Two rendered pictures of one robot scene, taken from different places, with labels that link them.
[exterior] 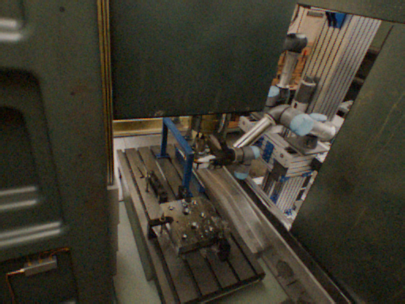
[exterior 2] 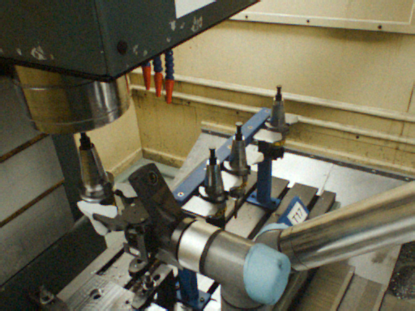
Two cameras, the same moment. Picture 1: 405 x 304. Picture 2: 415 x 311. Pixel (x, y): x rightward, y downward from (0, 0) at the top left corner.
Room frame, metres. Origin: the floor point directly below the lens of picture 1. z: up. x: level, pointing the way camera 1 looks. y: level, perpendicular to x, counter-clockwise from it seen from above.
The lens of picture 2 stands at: (0.97, -0.61, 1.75)
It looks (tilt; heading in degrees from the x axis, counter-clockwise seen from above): 36 degrees down; 67
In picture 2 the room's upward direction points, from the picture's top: 6 degrees counter-clockwise
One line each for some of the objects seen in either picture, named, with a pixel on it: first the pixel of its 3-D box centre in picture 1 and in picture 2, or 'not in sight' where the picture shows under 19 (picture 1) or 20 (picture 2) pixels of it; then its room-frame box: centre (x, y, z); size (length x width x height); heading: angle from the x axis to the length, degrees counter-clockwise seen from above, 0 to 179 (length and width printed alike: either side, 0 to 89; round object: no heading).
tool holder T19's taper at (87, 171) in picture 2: (201, 144); (91, 164); (1.06, -0.01, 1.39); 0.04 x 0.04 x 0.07
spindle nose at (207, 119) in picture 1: (206, 114); (70, 73); (1.07, -0.01, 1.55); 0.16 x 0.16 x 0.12
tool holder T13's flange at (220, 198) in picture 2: not in sight; (214, 193); (1.31, 0.02, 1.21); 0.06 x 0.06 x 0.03
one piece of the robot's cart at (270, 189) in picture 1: (277, 163); not in sight; (1.96, -0.71, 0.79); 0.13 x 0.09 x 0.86; 30
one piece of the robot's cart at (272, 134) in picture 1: (280, 150); not in sight; (1.95, -0.69, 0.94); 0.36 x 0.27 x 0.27; 30
